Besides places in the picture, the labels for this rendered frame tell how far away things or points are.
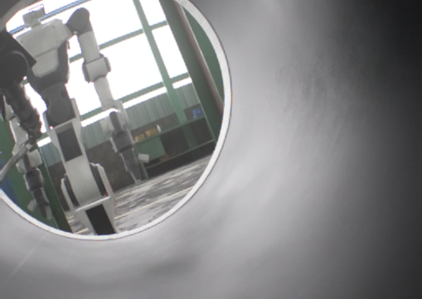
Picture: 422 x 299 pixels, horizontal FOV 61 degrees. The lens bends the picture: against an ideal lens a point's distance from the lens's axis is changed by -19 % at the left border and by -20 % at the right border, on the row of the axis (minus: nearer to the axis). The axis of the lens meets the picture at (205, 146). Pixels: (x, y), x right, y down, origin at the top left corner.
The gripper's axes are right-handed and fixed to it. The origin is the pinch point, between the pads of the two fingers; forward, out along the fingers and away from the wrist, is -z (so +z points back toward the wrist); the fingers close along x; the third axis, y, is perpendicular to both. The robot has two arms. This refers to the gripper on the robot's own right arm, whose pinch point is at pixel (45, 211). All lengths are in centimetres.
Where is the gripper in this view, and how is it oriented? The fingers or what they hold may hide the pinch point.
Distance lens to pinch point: 176.2
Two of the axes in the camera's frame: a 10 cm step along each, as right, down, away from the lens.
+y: 9.0, -3.7, 2.4
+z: -4.1, -9.0, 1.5
